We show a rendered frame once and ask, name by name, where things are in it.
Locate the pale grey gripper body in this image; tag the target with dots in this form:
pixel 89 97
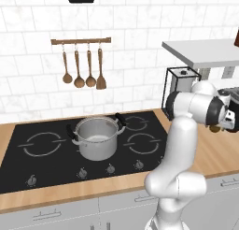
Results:
pixel 236 121

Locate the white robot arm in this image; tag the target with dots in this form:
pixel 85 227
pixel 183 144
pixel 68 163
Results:
pixel 183 140

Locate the dark brown avocado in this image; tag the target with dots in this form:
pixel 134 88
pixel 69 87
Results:
pixel 214 128

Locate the wooden spatula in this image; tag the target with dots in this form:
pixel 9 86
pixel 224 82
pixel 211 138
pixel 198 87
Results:
pixel 101 82

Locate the white jar with black knob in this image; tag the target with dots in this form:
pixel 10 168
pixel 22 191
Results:
pixel 183 79

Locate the dark red object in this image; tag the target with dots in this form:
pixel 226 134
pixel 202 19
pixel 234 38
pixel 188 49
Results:
pixel 237 39

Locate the grey cupboard front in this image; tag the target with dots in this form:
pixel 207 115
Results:
pixel 222 205

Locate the grey hob knob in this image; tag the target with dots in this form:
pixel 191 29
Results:
pixel 82 173
pixel 139 164
pixel 31 180
pixel 110 169

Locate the round wooden spoon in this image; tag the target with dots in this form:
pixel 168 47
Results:
pixel 91 81

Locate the wooden ladle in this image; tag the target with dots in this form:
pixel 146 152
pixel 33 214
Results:
pixel 79 82

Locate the small wooden spoon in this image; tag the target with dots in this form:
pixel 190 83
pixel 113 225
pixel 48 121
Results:
pixel 67 78

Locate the black hob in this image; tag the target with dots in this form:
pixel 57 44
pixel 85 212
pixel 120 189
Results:
pixel 62 165

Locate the wide grey drawer front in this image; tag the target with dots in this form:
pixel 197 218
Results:
pixel 62 221

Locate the grey shelf bracket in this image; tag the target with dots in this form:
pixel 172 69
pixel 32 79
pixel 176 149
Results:
pixel 228 72
pixel 204 74

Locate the white wall shelf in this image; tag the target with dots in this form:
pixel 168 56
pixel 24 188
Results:
pixel 205 53

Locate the wooden utensil rail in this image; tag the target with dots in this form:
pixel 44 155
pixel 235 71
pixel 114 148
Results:
pixel 81 40

